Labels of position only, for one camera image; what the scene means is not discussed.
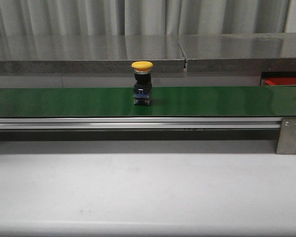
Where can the right grey stone slab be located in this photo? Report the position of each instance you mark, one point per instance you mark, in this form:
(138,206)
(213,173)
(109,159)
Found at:
(259,52)

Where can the grey stone slab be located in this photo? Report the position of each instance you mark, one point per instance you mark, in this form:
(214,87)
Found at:
(259,52)
(88,54)

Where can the red plastic tray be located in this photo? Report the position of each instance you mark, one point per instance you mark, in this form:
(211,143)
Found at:
(280,81)

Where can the green conveyor belt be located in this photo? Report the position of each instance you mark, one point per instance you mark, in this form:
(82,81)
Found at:
(204,101)

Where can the left grey stone slab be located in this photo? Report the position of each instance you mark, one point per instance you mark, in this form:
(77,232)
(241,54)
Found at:
(88,54)

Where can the white pleated curtain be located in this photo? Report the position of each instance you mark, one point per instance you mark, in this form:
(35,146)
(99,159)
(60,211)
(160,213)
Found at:
(141,17)

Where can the steel conveyor support bracket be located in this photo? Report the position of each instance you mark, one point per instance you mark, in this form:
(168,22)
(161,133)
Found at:
(287,138)

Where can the aluminium conveyor side rail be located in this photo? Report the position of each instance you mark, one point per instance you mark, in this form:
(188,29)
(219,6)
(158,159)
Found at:
(141,123)

